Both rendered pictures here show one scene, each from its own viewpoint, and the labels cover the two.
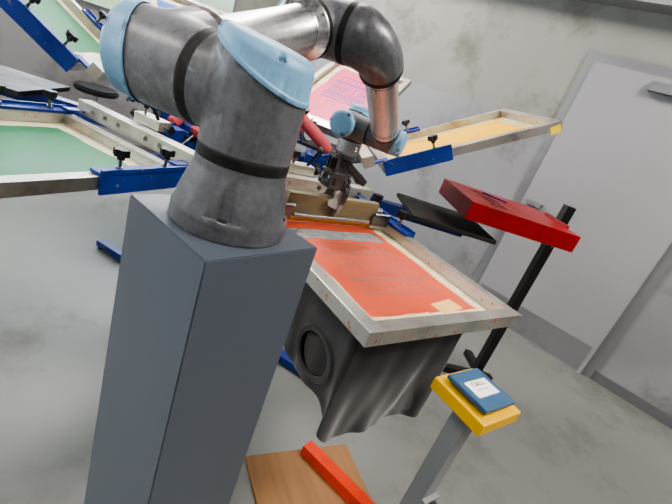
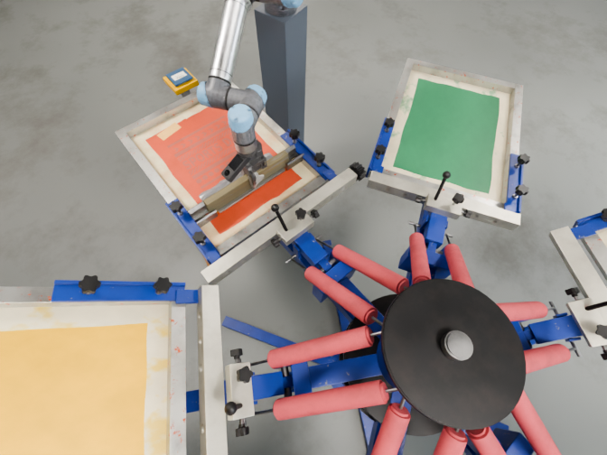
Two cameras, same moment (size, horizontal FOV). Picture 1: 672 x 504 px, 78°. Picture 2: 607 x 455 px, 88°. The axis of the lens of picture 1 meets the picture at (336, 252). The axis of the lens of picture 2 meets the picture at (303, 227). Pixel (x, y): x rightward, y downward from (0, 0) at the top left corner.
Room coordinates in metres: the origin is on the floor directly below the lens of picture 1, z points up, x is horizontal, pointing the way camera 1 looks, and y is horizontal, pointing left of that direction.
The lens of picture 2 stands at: (2.10, 0.27, 2.05)
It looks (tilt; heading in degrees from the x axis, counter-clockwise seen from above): 63 degrees down; 179
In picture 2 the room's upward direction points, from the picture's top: 2 degrees clockwise
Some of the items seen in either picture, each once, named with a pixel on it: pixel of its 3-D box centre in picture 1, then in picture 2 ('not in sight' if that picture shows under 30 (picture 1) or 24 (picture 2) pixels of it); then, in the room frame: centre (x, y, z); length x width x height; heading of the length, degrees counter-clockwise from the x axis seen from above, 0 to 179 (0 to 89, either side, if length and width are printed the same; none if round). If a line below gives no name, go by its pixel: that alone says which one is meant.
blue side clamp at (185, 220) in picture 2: (383, 222); (193, 231); (1.58, -0.13, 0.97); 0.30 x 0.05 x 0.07; 41
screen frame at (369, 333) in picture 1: (364, 250); (220, 156); (1.22, -0.08, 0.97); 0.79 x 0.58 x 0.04; 41
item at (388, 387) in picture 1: (394, 374); not in sight; (1.00, -0.27, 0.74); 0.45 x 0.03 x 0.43; 131
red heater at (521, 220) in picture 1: (504, 213); not in sight; (2.29, -0.78, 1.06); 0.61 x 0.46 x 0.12; 101
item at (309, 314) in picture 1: (304, 318); not in sight; (1.06, 0.02, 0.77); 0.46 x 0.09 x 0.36; 41
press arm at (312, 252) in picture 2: not in sight; (305, 244); (1.64, 0.29, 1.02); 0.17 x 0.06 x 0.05; 41
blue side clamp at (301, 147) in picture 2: not in sight; (306, 157); (1.22, 0.29, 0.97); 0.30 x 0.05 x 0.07; 41
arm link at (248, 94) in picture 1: (254, 93); not in sight; (0.52, 0.16, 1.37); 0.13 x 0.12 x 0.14; 76
